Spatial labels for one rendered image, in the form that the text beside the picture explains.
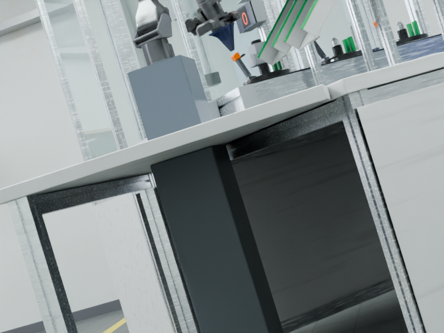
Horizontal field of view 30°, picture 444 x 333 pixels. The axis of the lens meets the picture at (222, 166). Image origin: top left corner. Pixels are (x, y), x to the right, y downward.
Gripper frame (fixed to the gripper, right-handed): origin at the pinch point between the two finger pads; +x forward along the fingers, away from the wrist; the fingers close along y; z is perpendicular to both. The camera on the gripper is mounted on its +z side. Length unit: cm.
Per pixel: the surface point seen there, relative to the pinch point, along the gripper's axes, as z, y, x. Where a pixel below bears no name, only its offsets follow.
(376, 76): -51, 58, 22
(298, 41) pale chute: -27.4, 23.6, 9.4
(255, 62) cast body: -4.0, -1.3, 9.2
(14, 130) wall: 352, -321, -31
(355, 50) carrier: -23.5, -26.1, 19.8
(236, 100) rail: -2.5, 17.7, 15.6
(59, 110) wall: 311, -332, -27
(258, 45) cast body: -6.1, -3.9, 5.4
